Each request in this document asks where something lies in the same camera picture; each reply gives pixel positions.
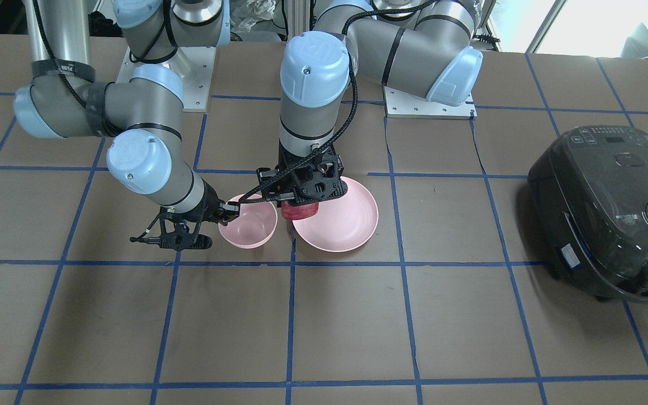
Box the pink plate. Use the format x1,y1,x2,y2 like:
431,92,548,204
293,177,380,252

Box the aluminium frame post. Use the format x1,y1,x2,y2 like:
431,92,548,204
283,0,313,39

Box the dark grey rice cooker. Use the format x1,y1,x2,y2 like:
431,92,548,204
528,125,648,304

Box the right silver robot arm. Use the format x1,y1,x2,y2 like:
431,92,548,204
13,1,239,251

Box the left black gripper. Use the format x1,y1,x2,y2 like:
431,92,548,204
255,146,349,204

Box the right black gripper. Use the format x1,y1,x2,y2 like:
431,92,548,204
130,188,241,251

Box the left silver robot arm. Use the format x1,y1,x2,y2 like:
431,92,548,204
241,1,483,206

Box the pink bowl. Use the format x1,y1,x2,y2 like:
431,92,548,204
218,201,278,249

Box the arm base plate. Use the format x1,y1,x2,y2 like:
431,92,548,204
118,47,216,112
383,86,478,120

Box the red apple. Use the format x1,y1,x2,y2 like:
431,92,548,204
281,201,320,221

